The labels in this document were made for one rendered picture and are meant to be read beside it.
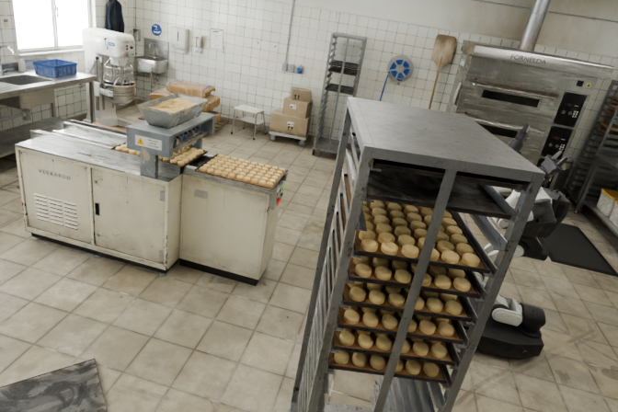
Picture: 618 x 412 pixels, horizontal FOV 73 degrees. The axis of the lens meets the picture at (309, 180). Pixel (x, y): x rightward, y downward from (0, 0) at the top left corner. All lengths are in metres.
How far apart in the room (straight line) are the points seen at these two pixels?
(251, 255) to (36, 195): 1.76
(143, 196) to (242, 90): 4.41
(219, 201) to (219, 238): 0.32
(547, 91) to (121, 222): 5.08
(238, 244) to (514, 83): 4.13
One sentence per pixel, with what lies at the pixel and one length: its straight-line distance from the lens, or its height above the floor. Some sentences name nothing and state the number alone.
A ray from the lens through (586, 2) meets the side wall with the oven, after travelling 7.22.
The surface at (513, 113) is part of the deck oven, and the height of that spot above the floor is 1.26.
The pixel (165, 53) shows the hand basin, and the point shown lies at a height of 0.99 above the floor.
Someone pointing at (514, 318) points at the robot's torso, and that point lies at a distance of 3.49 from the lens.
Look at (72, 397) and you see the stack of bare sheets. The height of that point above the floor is 0.02.
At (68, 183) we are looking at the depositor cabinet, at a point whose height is 0.62.
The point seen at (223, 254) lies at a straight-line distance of 3.41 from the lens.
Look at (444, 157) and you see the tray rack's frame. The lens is 1.13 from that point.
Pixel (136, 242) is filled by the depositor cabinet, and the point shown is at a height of 0.26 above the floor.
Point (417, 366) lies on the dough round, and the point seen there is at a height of 1.06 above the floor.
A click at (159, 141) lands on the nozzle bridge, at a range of 3.03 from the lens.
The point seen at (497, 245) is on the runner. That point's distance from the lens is 1.33.
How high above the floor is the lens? 2.12
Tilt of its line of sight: 22 degrees down
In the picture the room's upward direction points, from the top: 9 degrees clockwise
